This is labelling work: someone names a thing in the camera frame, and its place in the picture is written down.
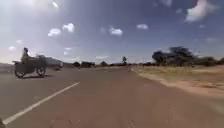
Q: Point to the tall lone tree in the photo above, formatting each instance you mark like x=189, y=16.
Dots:
x=124, y=60

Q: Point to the row of distant trees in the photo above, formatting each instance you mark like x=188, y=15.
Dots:
x=87, y=64

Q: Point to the grey asphalt road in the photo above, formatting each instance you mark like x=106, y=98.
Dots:
x=110, y=103

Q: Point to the pale vehicle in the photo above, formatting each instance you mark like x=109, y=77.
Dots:
x=53, y=62

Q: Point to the dry yellow grass verge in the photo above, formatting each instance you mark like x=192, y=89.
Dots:
x=186, y=77

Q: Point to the motorcycle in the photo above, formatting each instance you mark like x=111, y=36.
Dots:
x=28, y=66

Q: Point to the person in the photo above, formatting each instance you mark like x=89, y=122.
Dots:
x=25, y=54

